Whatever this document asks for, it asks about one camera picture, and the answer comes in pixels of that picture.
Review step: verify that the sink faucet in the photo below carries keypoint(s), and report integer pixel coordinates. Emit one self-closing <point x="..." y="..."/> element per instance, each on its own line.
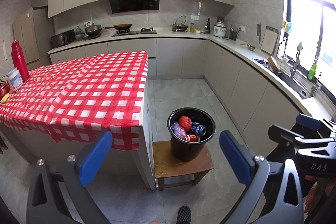
<point x="297" y="61"/>

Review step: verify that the person's right hand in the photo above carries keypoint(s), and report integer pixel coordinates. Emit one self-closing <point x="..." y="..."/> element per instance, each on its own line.
<point x="313" y="192"/>

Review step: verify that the gas stove top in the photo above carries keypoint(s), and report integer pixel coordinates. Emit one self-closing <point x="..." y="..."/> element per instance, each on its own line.
<point x="135" y="32"/>

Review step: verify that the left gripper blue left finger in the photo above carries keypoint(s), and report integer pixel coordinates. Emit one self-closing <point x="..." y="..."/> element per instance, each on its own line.
<point x="82" y="171"/>

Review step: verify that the beige refrigerator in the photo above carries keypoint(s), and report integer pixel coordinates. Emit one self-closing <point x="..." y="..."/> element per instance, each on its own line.
<point x="33" y="30"/>

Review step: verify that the green ceramic jar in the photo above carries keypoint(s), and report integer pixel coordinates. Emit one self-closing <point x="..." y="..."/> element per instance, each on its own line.
<point x="79" y="33"/>

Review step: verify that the lower kitchen cabinets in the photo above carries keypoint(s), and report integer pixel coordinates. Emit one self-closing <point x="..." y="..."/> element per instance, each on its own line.
<point x="254" y="97"/>

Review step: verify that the kettle on stand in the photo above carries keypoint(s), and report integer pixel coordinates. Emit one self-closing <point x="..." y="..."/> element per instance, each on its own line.
<point x="180" y="24"/>

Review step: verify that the white rice cooker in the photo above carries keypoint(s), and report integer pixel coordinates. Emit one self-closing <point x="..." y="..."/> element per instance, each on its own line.
<point x="220" y="29"/>

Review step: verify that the small yellow object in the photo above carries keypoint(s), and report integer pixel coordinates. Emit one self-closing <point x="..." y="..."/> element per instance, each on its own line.
<point x="5" y="98"/>

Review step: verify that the red white paper cup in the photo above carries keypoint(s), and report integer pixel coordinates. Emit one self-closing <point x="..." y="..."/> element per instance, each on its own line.
<point x="191" y="138"/>

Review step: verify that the small wooden stool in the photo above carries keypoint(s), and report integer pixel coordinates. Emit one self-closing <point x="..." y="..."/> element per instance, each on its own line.
<point x="167" y="166"/>

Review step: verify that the red checkered tablecloth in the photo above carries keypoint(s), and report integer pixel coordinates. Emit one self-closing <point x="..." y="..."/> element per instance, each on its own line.
<point x="77" y="99"/>

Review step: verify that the utensil holder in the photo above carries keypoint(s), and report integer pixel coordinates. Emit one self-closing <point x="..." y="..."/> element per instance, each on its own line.
<point x="234" y="33"/>

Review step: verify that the red thermos bottle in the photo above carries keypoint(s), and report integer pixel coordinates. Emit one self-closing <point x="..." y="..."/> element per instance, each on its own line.
<point x="19" y="60"/>

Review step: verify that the black microwave oven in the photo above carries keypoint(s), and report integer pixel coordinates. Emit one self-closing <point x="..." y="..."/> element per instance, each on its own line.
<point x="63" y="38"/>

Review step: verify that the frying pan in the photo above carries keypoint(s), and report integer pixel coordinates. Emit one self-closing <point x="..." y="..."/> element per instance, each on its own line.
<point x="120" y="27"/>

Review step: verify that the blue soda can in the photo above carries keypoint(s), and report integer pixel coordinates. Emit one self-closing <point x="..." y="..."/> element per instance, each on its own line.
<point x="198" y="129"/>

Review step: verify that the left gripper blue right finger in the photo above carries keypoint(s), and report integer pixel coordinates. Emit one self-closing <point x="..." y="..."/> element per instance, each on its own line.
<point x="251" y="171"/>

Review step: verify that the white cutting board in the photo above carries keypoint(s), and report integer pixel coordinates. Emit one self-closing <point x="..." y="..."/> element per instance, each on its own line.
<point x="270" y="39"/>

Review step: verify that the black shoe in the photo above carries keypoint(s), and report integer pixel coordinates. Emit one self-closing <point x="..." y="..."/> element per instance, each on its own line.
<point x="184" y="215"/>

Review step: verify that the kitchen cleaver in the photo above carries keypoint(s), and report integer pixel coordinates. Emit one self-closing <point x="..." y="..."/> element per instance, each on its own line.
<point x="259" y="32"/>

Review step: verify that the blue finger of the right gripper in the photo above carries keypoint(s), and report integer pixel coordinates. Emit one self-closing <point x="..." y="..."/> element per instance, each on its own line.
<point x="312" y="122"/>
<point x="309" y="136"/>

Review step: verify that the clear plastic bag bundle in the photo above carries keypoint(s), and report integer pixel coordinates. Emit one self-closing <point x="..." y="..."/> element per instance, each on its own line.
<point x="178" y="131"/>

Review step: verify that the lidded black wok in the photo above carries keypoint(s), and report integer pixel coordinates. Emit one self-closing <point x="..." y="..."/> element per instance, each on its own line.
<point x="93" y="29"/>

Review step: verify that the dark glass bottle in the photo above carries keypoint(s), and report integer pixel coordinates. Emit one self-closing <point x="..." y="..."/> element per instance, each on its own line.
<point x="208" y="27"/>

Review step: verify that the white plastic tub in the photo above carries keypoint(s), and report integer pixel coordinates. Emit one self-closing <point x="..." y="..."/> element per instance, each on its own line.
<point x="14" y="79"/>

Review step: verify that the orange plastic bag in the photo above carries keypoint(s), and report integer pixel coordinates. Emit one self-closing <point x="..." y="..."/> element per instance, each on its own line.
<point x="185" y="123"/>

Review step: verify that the black trash bucket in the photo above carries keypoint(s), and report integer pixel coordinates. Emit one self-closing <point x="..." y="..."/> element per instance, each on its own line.
<point x="190" y="129"/>

